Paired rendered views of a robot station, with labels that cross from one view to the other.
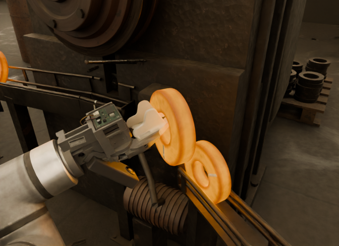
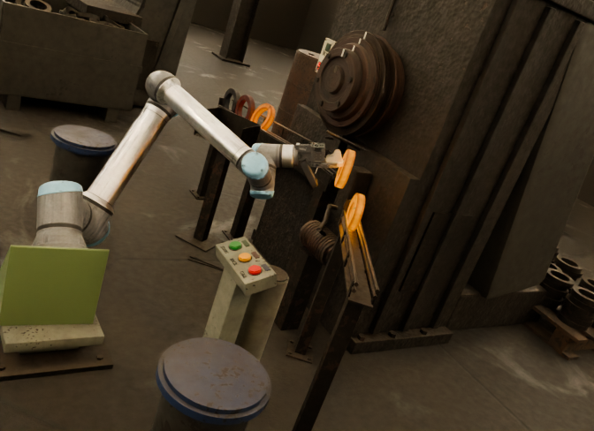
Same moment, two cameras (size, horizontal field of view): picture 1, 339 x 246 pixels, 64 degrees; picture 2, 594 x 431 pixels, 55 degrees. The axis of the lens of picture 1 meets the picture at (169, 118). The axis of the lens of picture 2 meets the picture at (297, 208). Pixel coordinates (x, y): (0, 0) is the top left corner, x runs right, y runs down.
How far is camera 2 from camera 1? 1.74 m
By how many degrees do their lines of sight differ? 22
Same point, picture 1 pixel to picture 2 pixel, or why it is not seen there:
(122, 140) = (319, 159)
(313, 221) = (457, 389)
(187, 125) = (349, 164)
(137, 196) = (311, 228)
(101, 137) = (312, 150)
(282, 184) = (458, 358)
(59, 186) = (286, 161)
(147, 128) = (332, 160)
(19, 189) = (273, 153)
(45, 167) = (286, 150)
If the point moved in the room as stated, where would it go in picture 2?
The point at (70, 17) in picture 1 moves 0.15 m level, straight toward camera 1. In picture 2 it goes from (331, 103) to (327, 109)
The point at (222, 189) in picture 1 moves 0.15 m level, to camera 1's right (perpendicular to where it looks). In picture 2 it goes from (354, 215) to (389, 233)
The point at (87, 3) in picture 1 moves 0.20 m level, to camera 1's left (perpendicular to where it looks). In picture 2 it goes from (343, 100) to (305, 84)
